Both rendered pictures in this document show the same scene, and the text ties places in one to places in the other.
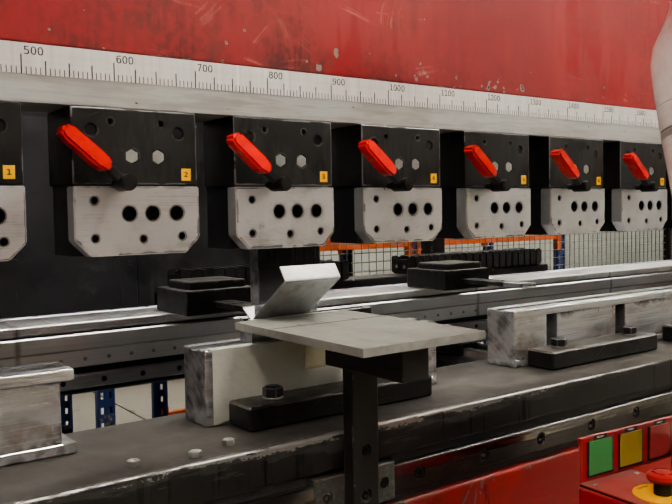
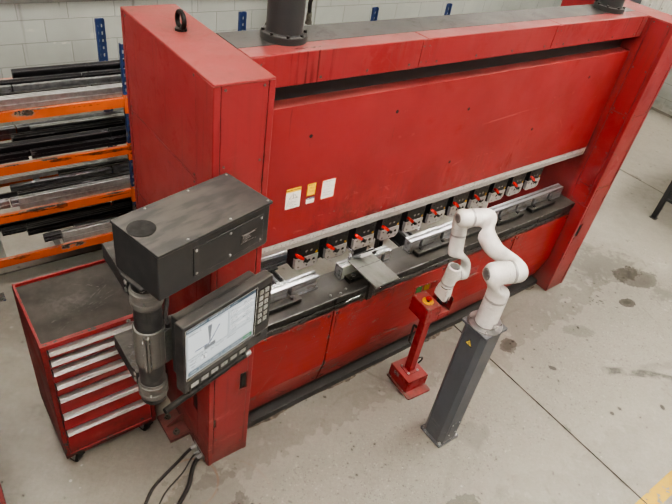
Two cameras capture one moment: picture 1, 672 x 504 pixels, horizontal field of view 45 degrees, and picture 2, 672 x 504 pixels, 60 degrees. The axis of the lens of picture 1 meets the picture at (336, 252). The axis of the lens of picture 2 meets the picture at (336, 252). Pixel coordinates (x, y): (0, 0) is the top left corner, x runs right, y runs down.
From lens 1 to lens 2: 2.60 m
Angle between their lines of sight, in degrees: 35
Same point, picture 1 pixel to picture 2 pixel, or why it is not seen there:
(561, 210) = (430, 218)
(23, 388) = (311, 280)
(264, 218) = (358, 244)
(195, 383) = (338, 271)
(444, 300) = not seen: hidden behind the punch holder
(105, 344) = not seen: hidden behind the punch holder
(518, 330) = (411, 245)
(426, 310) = not seen: hidden behind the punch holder
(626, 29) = (465, 167)
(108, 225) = (330, 254)
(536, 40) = (434, 182)
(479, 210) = (407, 226)
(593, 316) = (434, 236)
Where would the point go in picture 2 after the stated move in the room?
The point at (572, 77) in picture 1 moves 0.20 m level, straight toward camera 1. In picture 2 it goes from (443, 186) to (438, 202)
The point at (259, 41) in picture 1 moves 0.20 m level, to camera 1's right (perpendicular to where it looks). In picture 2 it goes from (364, 211) to (400, 216)
